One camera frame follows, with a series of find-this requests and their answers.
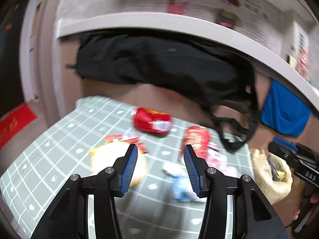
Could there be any pink heart lollipop wrapper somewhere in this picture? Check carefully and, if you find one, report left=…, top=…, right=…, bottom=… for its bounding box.
left=206, top=142, right=227, bottom=171

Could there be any blue white wrapper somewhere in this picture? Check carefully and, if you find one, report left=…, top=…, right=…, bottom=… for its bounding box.
left=162, top=161, right=206, bottom=203

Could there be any red paper cup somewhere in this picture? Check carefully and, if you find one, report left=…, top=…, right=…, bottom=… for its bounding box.
left=179, top=126, right=211, bottom=162

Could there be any red snack wrapper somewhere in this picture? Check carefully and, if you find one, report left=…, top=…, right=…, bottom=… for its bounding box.
left=104, top=132, right=149, bottom=154

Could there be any red soda can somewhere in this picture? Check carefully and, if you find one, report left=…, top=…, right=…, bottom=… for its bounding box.
left=133, top=107, right=172, bottom=135

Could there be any trash bin with yellow bag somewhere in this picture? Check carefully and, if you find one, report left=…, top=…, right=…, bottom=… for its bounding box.
left=249, top=146, right=292, bottom=205

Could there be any person's right hand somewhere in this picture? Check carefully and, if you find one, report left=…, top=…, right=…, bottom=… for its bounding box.
left=291, top=194, right=319, bottom=221

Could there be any blue hanging towel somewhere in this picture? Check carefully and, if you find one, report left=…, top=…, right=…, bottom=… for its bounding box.
left=260, top=79, right=311, bottom=137

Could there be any green grid table mat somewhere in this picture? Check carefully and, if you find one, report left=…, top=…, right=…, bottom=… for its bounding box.
left=0, top=95, right=255, bottom=239

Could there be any bottle with red contents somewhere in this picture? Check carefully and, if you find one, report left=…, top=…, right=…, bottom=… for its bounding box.
left=297, top=48, right=308, bottom=79

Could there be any red floor mat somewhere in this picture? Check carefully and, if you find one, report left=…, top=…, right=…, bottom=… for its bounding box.
left=0, top=104, right=37, bottom=148

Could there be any black bag with straps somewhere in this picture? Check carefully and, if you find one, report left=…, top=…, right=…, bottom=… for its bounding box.
left=74, top=29, right=259, bottom=152

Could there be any cartoon couple wall sticker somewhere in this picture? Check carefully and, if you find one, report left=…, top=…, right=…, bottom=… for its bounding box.
left=166, top=0, right=241, bottom=29

